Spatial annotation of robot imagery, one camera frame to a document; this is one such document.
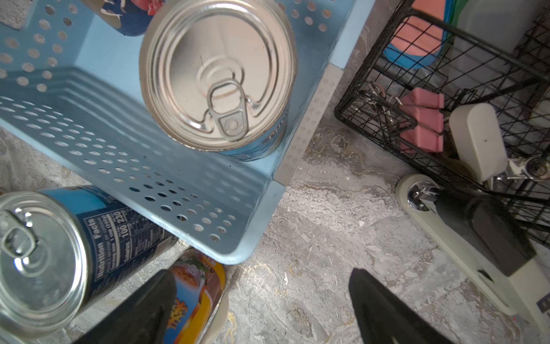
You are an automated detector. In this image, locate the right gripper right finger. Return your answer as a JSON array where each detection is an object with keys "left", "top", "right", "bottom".
[{"left": 349, "top": 268, "right": 451, "bottom": 344}]

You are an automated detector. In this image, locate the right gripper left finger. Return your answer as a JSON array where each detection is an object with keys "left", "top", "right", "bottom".
[{"left": 76, "top": 269, "right": 177, "bottom": 344}]

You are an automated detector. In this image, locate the colourful can white lid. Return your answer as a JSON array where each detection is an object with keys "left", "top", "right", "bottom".
[{"left": 163, "top": 247, "right": 226, "bottom": 343}]

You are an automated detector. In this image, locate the blue Progresso soup can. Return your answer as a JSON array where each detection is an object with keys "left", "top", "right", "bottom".
[{"left": 1, "top": 185, "right": 178, "bottom": 341}]

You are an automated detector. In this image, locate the light blue plastic basket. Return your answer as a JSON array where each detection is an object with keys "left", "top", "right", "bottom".
[{"left": 1, "top": 1, "right": 374, "bottom": 265}]

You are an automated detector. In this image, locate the blue can silver top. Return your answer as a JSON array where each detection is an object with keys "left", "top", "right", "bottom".
[{"left": 139, "top": 1, "right": 298, "bottom": 162}]

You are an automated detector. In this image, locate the dark blue gold-top can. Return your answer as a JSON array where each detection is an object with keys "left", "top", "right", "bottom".
[{"left": 82, "top": 0, "right": 166, "bottom": 37}]

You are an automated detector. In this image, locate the white black stapler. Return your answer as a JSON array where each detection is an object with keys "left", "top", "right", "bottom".
[{"left": 394, "top": 102, "right": 550, "bottom": 338}]

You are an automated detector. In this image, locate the pink binder clip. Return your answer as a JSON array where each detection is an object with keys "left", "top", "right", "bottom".
[{"left": 400, "top": 87, "right": 445, "bottom": 153}]

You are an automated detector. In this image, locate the black wire desk organizer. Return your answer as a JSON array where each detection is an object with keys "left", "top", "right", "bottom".
[{"left": 335, "top": 1, "right": 549, "bottom": 247}]

